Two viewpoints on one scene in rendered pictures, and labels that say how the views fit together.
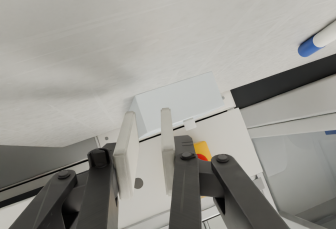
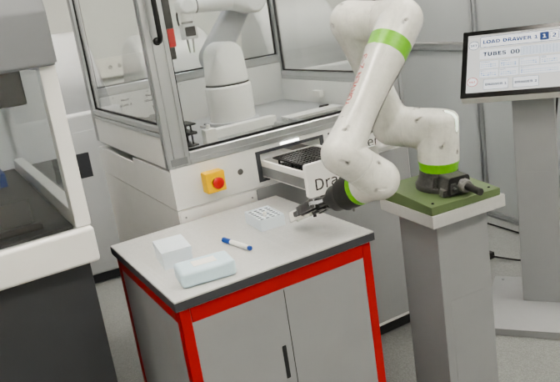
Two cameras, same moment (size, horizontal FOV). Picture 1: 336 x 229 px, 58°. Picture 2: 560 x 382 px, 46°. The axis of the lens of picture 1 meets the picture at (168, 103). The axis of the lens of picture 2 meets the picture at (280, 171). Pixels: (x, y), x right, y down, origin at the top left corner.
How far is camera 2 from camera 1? 184 cm
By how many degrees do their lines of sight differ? 38
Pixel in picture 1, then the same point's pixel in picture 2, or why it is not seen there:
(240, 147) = (180, 186)
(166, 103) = (277, 222)
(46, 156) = (281, 190)
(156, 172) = (230, 177)
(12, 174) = not seen: hidden behind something
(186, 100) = (271, 222)
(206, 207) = (206, 153)
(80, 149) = (265, 192)
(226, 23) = (293, 239)
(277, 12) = (281, 243)
